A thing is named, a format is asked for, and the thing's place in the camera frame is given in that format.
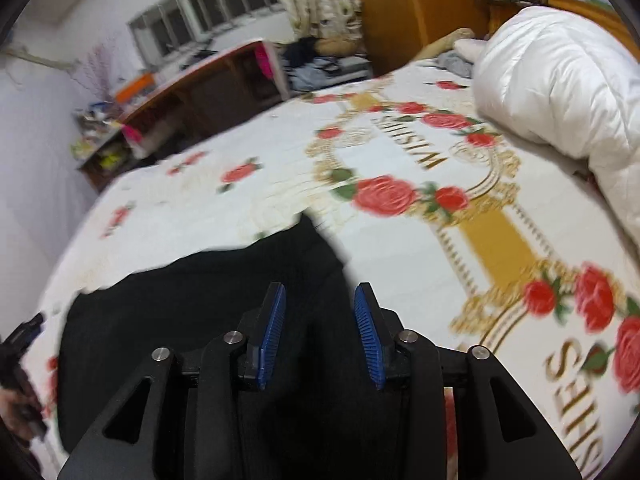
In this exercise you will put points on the floral rose bedsheet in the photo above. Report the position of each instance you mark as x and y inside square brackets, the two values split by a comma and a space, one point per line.
[400, 160]

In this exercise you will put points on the black gadget on desk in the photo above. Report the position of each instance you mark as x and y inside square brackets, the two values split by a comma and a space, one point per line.
[200, 57]

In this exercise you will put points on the black long coat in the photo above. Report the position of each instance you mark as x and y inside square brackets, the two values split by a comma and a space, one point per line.
[200, 300]

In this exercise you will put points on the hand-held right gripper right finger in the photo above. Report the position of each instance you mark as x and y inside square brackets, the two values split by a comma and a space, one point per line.
[370, 340]

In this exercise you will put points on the wooden headboard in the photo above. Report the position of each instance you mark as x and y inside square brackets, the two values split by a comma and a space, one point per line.
[575, 4]

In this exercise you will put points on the grey cloth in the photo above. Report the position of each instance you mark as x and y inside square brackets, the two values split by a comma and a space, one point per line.
[455, 65]

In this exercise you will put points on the tan pillow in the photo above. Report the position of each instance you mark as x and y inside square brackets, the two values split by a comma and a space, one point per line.
[445, 42]

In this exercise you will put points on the barred window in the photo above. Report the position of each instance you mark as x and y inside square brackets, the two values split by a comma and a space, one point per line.
[200, 5]

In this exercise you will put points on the white wall pipe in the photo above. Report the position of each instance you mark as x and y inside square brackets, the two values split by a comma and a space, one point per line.
[35, 57]

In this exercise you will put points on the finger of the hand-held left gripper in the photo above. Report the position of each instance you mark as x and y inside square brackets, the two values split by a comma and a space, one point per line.
[27, 330]

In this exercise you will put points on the wooden wardrobe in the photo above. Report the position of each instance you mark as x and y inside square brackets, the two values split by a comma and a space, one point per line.
[400, 0]

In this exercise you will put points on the orange storage box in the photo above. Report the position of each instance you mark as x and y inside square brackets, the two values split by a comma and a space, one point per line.
[135, 85]

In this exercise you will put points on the wooden desk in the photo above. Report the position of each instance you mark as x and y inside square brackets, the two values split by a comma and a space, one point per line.
[200, 90]

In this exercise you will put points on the person's left hand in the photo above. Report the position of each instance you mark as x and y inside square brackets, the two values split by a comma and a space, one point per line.
[9, 410]

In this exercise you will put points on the cluster of bottles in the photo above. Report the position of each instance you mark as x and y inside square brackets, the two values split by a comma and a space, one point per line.
[97, 117]

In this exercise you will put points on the pink flower branches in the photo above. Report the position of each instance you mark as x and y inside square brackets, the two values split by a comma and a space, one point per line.
[95, 70]

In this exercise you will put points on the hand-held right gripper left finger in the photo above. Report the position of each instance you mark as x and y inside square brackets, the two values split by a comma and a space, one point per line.
[270, 340]

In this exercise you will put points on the pile of clothes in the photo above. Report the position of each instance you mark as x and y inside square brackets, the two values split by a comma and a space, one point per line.
[310, 72]

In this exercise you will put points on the white duvet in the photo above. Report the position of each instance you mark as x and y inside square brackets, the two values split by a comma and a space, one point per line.
[550, 75]

